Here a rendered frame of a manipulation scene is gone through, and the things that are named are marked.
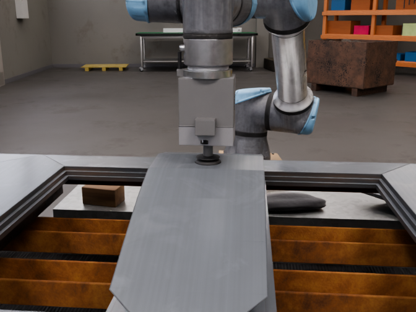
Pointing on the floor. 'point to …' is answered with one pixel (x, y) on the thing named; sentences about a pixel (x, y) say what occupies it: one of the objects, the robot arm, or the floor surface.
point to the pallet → (105, 66)
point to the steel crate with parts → (351, 65)
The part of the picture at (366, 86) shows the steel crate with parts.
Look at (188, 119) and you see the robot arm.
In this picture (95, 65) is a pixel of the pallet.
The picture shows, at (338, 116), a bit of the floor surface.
